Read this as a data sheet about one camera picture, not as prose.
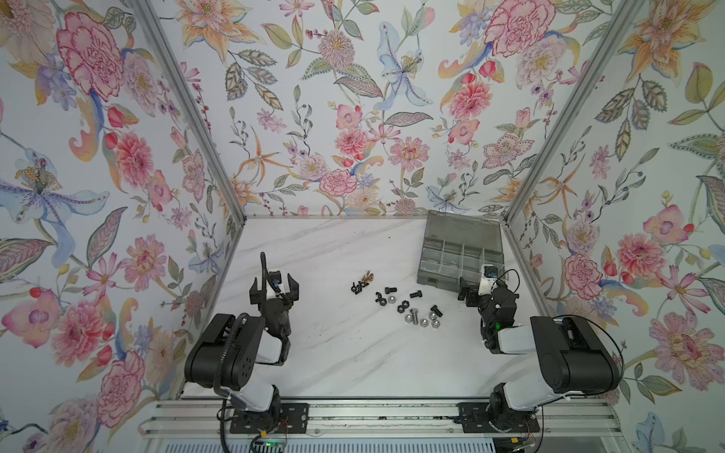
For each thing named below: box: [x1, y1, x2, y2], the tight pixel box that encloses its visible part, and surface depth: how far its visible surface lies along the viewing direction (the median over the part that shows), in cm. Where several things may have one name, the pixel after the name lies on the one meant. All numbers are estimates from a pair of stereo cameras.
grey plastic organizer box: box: [416, 209, 507, 292], surface depth 110 cm
